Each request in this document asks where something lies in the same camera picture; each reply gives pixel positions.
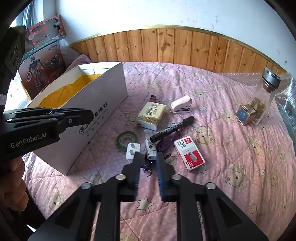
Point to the gold tin with blue label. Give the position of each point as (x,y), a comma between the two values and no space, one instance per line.
(245,114)

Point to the red and white staples box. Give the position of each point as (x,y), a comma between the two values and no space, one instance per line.
(189,154)

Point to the window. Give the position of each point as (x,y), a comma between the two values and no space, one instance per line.
(27,18)

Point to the red toy box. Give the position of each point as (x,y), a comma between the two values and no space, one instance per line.
(44,32)

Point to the black marker pen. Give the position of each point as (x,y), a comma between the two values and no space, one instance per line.
(171,128)

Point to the person's left hand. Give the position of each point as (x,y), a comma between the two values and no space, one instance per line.
(11,185)

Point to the clear bubble wrap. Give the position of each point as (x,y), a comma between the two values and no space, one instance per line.
(289,104)

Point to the white charger plug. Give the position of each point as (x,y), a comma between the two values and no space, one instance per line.
(133,148)

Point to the purple toy figure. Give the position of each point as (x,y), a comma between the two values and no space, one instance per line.
(148,167)

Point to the green tape roll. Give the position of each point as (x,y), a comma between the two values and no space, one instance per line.
(119,143)

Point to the white cardboard box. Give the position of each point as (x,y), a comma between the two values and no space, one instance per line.
(92,111)

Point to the small dark red object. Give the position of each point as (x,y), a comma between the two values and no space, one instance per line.
(153,97)

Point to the robot figure toy box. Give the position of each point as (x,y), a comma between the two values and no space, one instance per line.
(39,67)

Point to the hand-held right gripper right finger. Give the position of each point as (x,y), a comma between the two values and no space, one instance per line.
(160,176)

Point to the glass bottle with silver lid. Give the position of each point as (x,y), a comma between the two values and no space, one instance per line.
(266,97)

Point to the white plastic gadget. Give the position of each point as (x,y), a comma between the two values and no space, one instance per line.
(150,150)

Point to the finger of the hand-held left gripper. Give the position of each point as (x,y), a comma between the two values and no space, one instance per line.
(74,120)
(46,109)

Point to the pink stapler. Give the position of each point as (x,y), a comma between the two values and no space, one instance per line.
(180,103)

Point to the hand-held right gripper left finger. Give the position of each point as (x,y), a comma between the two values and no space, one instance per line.
(136,171)

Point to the yellow tissue pack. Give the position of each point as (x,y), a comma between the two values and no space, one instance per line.
(151,114)

